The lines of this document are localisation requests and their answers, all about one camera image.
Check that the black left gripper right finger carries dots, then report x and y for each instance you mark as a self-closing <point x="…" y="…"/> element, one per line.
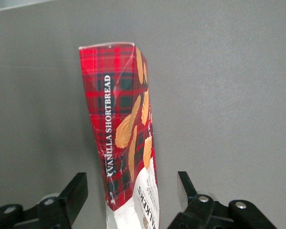
<point x="200" y="212"/>

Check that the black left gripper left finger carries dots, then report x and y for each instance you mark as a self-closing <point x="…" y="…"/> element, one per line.
<point x="62" y="205"/>

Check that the red tartan cookie box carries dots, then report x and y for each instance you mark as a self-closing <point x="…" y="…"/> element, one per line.
<point x="120" y="107"/>

